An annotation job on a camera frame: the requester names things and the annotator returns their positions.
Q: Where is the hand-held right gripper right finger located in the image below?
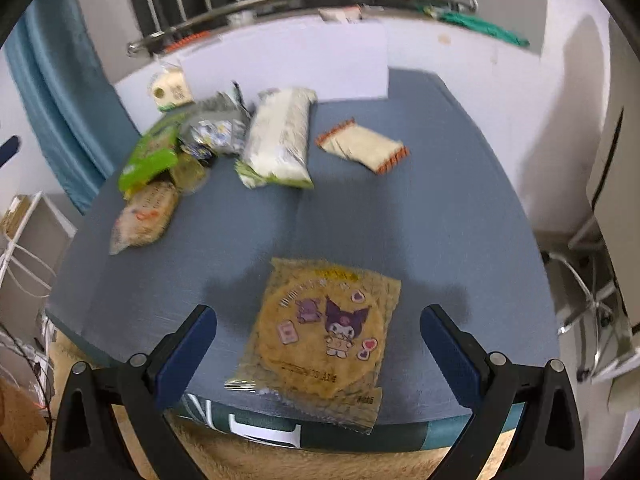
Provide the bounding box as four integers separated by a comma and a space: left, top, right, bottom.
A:
420, 303, 585, 480

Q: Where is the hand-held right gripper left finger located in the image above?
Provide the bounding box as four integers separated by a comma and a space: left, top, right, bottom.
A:
50, 304, 218, 480

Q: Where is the round cracker packet cartoon print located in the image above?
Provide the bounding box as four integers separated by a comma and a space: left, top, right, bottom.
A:
224, 257, 402, 434

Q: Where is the clear packet of beige crackers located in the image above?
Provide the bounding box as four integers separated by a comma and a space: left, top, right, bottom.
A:
109, 180, 180, 256

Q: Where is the green snack bag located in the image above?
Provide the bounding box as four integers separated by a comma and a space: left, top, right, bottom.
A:
118, 112, 187, 196

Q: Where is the white packet with orange ends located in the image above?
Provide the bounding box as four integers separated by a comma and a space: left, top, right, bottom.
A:
315, 118, 411, 176

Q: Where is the silver foil snack bag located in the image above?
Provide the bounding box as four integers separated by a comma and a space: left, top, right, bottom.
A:
178, 81, 251, 167

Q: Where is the long white bread packet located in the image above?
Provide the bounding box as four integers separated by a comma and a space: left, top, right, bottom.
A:
235, 87, 319, 190

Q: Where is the white folding chair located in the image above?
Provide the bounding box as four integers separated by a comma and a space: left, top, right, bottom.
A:
532, 20, 640, 416

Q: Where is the small yellow snack packet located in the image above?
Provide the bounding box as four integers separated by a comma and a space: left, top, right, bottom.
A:
168, 152, 209, 196

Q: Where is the white and green snack packet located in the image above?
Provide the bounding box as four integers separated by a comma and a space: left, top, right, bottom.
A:
147, 62, 194, 112

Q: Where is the blue curtain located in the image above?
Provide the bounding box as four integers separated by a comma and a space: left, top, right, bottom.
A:
4, 0, 142, 216

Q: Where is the metal window railing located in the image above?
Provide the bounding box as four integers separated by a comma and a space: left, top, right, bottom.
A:
126, 0, 479, 57

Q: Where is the white wire rack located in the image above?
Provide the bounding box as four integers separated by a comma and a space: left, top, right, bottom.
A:
0, 192, 78, 311

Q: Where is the green cord on windowsill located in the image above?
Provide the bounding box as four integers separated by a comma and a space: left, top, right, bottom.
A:
415, 2, 531, 50

